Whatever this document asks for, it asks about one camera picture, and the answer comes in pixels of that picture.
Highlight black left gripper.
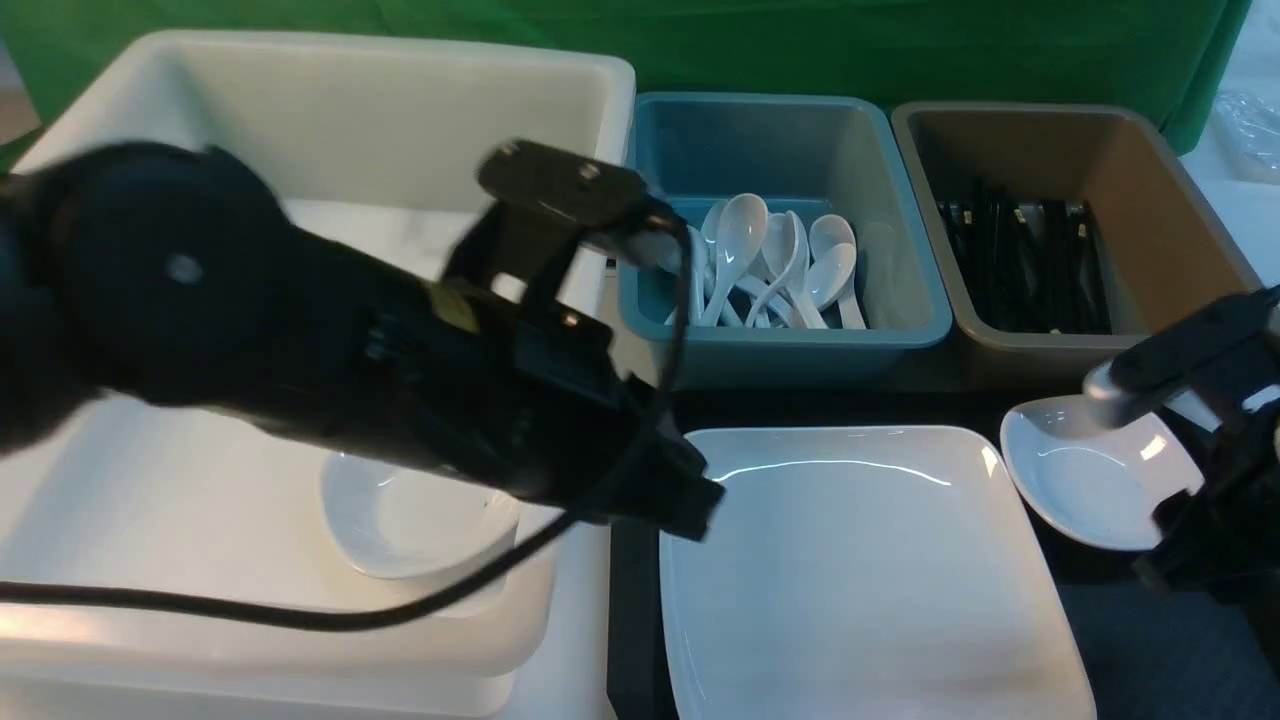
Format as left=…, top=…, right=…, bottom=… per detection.
left=430, top=293, right=724, bottom=541

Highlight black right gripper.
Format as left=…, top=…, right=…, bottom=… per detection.
left=1133, top=401, right=1279, bottom=605

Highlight white small dish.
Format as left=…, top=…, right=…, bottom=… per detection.
left=319, top=454, right=524, bottom=584
left=1000, top=395, right=1204, bottom=553

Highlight large white square plate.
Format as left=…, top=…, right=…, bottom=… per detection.
left=659, top=427, right=1097, bottom=719

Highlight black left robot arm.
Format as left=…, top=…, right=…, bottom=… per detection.
left=3, top=138, right=724, bottom=541

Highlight white spoons pile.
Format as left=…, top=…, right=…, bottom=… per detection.
left=687, top=193, right=869, bottom=331

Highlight large white plastic bin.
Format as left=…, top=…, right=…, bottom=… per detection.
left=3, top=29, right=636, bottom=719

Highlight teal plastic spoon bin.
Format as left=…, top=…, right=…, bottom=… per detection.
left=626, top=94, right=954, bottom=389

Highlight black chopsticks bundle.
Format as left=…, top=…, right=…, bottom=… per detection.
left=934, top=178, right=1114, bottom=334

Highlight brown plastic chopstick bin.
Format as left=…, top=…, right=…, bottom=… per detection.
left=891, top=101, right=1261, bottom=389

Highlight green backdrop cloth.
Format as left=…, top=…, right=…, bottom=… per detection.
left=1, top=1, right=1251, bottom=152

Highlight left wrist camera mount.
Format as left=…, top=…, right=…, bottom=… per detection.
left=440, top=138, right=691, bottom=314

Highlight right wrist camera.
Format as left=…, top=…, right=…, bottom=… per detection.
left=1083, top=286, right=1277, bottom=428

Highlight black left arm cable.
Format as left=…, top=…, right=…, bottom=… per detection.
left=0, top=215, right=692, bottom=633

